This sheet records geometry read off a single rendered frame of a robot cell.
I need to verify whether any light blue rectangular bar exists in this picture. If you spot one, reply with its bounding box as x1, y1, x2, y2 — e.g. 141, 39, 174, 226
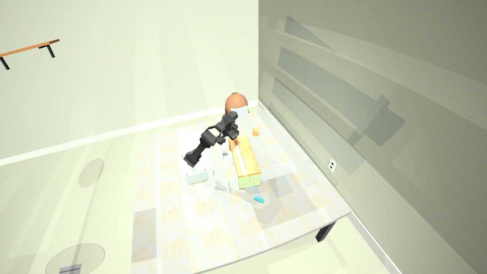
254, 196, 264, 203

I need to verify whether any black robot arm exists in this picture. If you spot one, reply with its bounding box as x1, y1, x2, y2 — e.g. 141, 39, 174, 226
183, 111, 239, 168

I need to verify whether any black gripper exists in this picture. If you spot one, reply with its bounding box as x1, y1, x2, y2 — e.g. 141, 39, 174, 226
216, 123, 238, 145

